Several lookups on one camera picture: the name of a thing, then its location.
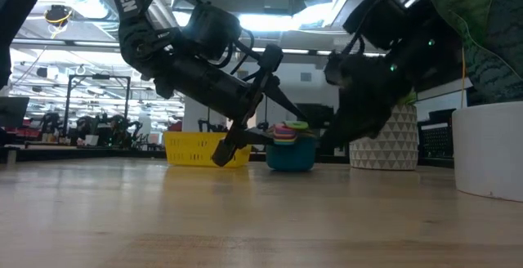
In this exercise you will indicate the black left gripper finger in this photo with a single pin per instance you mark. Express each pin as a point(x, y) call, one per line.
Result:
point(257, 137)
point(284, 100)

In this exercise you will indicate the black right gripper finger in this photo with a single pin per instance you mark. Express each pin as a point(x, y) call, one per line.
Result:
point(355, 125)

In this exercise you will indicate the green measuring cup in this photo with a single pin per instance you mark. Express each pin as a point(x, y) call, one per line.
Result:
point(296, 125)

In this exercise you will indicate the yellow measuring cup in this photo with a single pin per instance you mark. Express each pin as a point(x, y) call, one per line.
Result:
point(285, 142)

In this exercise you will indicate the teal measuring cup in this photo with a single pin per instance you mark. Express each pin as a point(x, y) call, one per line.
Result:
point(290, 157)

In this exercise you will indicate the yellow plastic basket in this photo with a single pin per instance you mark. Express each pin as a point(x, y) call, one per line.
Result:
point(188, 149)

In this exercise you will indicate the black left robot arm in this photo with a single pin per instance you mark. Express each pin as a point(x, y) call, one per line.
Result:
point(128, 2)

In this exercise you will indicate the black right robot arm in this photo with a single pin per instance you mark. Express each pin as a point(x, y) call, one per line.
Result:
point(433, 27)

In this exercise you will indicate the black cabinet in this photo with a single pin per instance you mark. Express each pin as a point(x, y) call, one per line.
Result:
point(323, 114)

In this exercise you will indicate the triangle-patterned succulent planter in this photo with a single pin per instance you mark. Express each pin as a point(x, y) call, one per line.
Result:
point(392, 149)

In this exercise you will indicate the black perforated box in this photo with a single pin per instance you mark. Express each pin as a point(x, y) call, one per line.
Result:
point(435, 145)

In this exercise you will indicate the distant black robot arms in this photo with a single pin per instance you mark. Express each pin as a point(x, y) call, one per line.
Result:
point(118, 129)

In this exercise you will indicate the snake plant in white pot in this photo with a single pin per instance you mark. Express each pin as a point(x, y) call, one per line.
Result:
point(486, 149)

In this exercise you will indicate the long ceiling light bar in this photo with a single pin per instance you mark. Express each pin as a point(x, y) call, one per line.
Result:
point(61, 44)

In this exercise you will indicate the dark desk monitor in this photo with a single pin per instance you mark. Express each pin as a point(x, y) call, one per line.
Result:
point(12, 110)

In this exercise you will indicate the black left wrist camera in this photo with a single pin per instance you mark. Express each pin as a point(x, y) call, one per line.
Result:
point(214, 31)

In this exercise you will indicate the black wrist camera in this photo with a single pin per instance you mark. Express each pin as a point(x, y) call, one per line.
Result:
point(214, 31)
point(376, 19)

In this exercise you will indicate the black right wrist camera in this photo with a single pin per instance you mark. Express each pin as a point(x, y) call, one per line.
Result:
point(376, 19)

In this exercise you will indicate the black station frame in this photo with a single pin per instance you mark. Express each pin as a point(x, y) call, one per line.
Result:
point(98, 77)

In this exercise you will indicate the black table frame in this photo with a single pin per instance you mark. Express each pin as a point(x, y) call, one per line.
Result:
point(81, 153)

